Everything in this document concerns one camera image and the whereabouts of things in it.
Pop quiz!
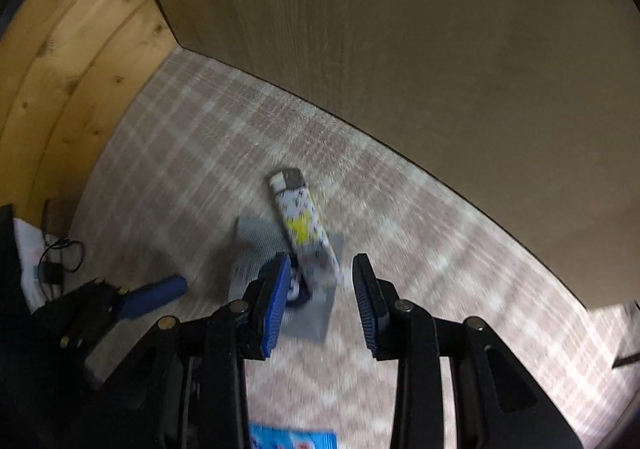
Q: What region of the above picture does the beige cabinet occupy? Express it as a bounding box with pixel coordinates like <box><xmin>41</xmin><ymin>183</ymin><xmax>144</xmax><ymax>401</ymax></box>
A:
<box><xmin>122</xmin><ymin>0</ymin><xmax>640</xmax><ymax>312</ymax></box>

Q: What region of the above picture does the white patterned tube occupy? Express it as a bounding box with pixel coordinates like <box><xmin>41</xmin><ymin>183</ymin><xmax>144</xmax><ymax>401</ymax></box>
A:
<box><xmin>269</xmin><ymin>169</ymin><xmax>342</xmax><ymax>291</ymax></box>

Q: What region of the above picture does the blue plastic packet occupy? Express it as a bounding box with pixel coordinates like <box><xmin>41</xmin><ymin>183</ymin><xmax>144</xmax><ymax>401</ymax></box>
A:
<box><xmin>248</xmin><ymin>423</ymin><xmax>338</xmax><ymax>449</ymax></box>

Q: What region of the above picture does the black cable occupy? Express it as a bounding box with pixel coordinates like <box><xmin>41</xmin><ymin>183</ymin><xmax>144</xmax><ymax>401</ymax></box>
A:
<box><xmin>37</xmin><ymin>229</ymin><xmax>85</xmax><ymax>275</ymax></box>

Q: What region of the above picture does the black power adapter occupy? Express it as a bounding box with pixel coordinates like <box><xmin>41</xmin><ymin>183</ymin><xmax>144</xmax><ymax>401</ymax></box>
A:
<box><xmin>40</xmin><ymin>261</ymin><xmax>65</xmax><ymax>286</ymax></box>

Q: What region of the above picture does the white power strip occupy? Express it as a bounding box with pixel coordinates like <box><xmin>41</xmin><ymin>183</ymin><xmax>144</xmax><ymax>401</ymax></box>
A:
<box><xmin>12</xmin><ymin>218</ymin><xmax>51</xmax><ymax>312</ymax></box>

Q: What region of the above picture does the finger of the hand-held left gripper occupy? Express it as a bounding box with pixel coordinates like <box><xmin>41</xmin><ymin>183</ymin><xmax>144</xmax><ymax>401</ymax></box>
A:
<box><xmin>116</xmin><ymin>276</ymin><xmax>189</xmax><ymax>320</ymax></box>

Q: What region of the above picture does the black light stand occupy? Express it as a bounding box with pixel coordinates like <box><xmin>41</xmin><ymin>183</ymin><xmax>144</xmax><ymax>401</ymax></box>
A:
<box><xmin>611</xmin><ymin>299</ymin><xmax>640</xmax><ymax>371</ymax></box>

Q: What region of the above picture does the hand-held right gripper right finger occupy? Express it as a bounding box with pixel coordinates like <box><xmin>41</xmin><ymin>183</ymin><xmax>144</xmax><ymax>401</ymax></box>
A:
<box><xmin>352</xmin><ymin>253</ymin><xmax>583</xmax><ymax>449</ymax></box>

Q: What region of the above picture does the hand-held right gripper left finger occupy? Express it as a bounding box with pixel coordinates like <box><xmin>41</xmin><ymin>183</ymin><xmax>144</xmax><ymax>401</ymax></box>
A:
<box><xmin>90</xmin><ymin>252</ymin><xmax>292</xmax><ymax>449</ymax></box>

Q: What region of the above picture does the wooden plank panel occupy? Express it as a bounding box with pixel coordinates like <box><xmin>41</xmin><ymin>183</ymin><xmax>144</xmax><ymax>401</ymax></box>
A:
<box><xmin>0</xmin><ymin>0</ymin><xmax>182</xmax><ymax>215</ymax></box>

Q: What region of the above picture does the grey flat pouch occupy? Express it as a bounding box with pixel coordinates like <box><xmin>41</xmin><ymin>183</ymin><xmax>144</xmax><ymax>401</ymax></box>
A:
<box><xmin>227</xmin><ymin>216</ymin><xmax>346</xmax><ymax>344</ymax></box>

